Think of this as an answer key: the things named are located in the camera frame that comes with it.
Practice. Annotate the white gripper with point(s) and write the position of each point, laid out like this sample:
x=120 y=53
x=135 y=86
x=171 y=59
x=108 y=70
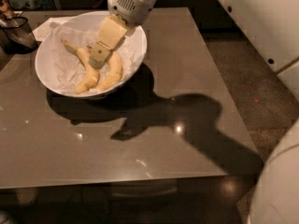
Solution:
x=133 y=6

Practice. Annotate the yellow banana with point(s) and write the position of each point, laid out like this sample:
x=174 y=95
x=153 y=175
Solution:
x=92 y=75
x=114 y=72

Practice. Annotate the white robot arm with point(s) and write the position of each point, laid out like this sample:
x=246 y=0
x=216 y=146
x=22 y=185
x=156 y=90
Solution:
x=272 y=27

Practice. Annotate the white bowl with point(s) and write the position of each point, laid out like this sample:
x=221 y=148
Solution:
x=60 y=70

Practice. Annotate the white paper liner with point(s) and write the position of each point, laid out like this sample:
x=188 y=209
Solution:
x=71 y=49

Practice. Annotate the white napkin on table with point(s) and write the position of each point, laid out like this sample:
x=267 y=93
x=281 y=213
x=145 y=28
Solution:
x=53 y=27

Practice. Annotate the black mesh basket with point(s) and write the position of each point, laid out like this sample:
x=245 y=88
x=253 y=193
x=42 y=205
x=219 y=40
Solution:
x=16 y=36

